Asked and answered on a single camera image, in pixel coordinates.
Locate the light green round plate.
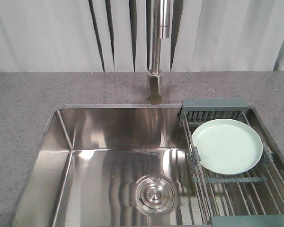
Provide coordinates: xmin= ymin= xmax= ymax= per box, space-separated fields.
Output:
xmin=192 ymin=119 xmax=263 ymax=175

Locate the grey metal dish drying rack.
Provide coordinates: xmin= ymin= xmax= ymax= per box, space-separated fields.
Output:
xmin=178 ymin=98 xmax=284 ymax=227

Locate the stainless steel sink basin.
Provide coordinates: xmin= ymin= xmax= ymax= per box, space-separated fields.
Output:
xmin=10 ymin=104 xmax=284 ymax=227

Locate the round steel sink drain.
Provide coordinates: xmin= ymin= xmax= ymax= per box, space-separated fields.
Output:
xmin=129 ymin=174 xmax=181 ymax=217

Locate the stainless steel faucet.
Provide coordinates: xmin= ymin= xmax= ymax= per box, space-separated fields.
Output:
xmin=146 ymin=0 xmax=170 ymax=105

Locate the white pleated curtain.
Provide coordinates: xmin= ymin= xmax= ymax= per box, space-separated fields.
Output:
xmin=0 ymin=0 xmax=284 ymax=72

